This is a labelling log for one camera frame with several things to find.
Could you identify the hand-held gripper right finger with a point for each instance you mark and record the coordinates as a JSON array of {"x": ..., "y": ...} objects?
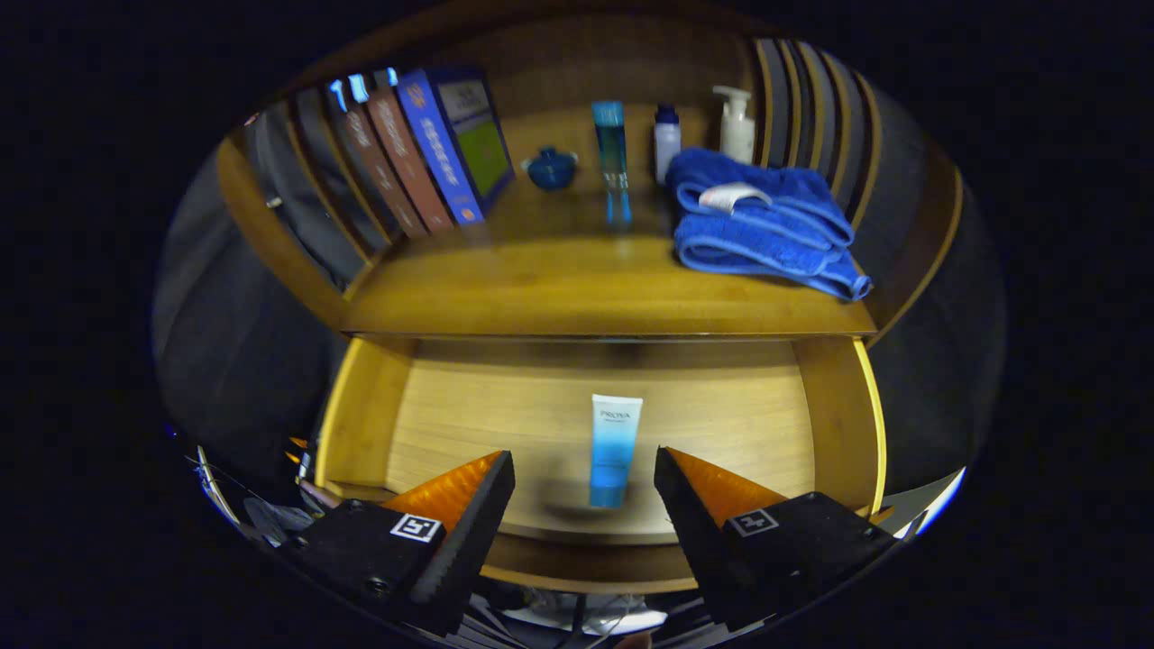
[{"x": 699, "y": 541}]

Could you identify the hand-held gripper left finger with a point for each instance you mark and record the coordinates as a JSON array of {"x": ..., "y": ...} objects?
[{"x": 464, "y": 550}]

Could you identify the blue white cosmetic tube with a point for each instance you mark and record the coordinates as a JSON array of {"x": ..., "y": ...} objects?
[{"x": 613, "y": 442}]

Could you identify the wooden drawer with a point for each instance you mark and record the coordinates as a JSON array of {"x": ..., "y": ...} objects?
[{"x": 505, "y": 406}]

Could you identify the wooden countertop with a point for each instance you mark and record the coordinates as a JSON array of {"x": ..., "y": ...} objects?
[{"x": 559, "y": 279}]

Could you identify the wooden cabinet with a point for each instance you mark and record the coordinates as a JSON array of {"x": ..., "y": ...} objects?
[{"x": 577, "y": 81}]

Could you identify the black device orange tips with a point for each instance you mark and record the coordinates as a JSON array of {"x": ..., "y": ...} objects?
[{"x": 302, "y": 460}]

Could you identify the black backdrop cloth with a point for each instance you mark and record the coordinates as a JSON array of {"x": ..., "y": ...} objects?
[{"x": 234, "y": 361}]

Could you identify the folded blue towel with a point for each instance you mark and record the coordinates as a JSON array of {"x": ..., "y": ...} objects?
[{"x": 766, "y": 234}]

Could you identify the blue lidded teacup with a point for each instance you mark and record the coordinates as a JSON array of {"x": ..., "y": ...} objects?
[{"x": 551, "y": 171}]

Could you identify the reddish brown book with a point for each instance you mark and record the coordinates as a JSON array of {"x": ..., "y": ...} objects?
[{"x": 410, "y": 162}]

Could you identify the small white bottle dark cap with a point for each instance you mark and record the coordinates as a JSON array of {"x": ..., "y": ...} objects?
[{"x": 667, "y": 149}]

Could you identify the blue book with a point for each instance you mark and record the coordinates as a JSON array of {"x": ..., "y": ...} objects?
[{"x": 442, "y": 153}]

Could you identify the dark brown book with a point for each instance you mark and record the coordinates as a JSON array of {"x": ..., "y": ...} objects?
[{"x": 374, "y": 162}]

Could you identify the teal glass bottle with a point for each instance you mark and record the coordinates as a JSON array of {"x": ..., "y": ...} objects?
[{"x": 610, "y": 149}]

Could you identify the white pump bottle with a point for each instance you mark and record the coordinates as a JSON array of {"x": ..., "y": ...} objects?
[{"x": 737, "y": 135}]

